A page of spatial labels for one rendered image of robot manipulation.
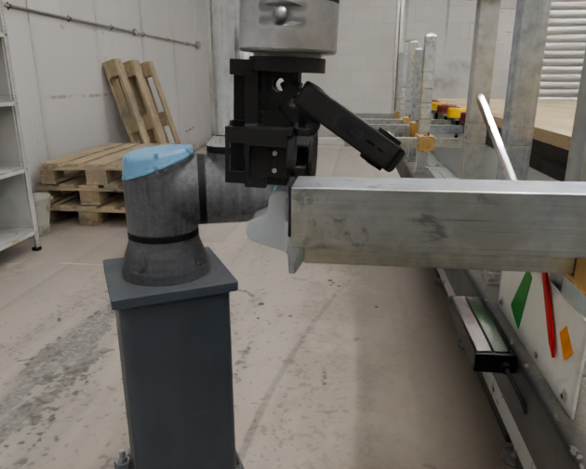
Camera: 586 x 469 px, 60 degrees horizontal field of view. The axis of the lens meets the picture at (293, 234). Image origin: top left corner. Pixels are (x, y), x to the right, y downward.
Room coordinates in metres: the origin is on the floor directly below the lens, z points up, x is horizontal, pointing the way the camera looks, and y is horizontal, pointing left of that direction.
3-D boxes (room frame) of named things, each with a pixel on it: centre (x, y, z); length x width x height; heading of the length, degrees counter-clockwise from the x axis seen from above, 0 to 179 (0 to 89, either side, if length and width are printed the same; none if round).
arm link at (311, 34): (0.50, 0.00, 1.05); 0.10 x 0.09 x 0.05; 173
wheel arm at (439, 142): (1.71, -0.39, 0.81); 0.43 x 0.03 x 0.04; 83
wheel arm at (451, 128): (1.96, -0.42, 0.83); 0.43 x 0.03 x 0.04; 83
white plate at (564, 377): (0.54, -0.28, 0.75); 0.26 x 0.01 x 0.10; 173
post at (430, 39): (1.75, -0.44, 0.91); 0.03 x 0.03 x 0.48; 83
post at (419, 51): (1.99, -0.47, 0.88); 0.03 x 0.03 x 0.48; 83
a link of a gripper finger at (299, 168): (0.48, 0.00, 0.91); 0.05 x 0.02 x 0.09; 173
